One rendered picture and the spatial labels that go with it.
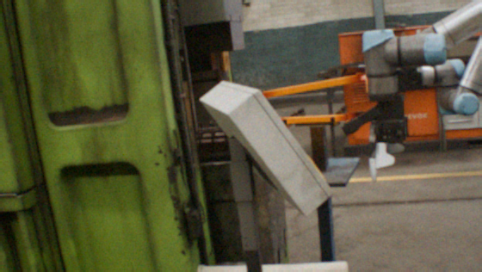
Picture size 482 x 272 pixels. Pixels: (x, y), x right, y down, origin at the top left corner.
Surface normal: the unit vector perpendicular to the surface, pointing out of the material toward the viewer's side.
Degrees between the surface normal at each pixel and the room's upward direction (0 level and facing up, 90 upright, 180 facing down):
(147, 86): 89
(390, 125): 90
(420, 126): 90
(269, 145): 90
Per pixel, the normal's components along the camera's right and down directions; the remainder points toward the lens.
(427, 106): -0.25, 0.22
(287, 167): 0.25, 0.16
